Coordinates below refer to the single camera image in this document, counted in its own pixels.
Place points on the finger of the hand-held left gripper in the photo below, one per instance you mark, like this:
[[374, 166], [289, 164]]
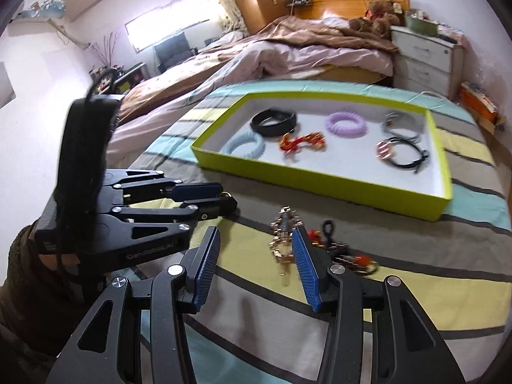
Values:
[[216, 207], [200, 190]]

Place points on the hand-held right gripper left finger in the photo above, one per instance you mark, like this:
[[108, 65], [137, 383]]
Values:
[[206, 272]]

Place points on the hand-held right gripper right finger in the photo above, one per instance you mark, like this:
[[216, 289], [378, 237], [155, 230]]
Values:
[[306, 272]]

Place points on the black wristband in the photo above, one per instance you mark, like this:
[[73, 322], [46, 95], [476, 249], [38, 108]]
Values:
[[264, 126]]

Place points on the green shallow cardboard box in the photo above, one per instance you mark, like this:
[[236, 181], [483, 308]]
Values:
[[320, 176]]

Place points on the red knot charm black loop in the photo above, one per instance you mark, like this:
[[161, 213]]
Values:
[[316, 240]]

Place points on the striped bed sheet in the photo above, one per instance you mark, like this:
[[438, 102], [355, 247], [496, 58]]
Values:
[[400, 280]]

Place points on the cluttered low shelf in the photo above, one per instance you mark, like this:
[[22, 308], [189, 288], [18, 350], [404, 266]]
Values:
[[132, 76]]

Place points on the dry branches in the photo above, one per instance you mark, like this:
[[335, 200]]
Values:
[[106, 50]]

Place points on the dark office chair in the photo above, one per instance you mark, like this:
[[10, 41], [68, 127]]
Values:
[[172, 50]]

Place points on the covered air conditioner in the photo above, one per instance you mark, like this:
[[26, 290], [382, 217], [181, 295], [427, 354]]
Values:
[[40, 8]]

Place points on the window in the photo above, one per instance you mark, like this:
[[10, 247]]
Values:
[[160, 24]]

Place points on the patterned curtain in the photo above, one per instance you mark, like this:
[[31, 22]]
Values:
[[228, 8]]

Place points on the pink and brown duvet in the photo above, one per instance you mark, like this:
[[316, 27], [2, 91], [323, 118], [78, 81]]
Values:
[[352, 58]]

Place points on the power strip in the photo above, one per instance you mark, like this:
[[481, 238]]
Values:
[[300, 2]]

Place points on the wooden headboard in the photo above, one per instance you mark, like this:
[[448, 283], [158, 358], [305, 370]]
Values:
[[340, 8]]

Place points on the orange cardboard box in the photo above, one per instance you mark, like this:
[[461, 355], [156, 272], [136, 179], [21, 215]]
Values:
[[480, 106]]

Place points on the white nightstand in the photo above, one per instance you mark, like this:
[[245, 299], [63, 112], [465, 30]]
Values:
[[424, 60]]

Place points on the brown teddy bear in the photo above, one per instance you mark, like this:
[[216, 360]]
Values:
[[380, 12]]

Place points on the green plastic basin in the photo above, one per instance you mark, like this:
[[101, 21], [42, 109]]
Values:
[[422, 27]]

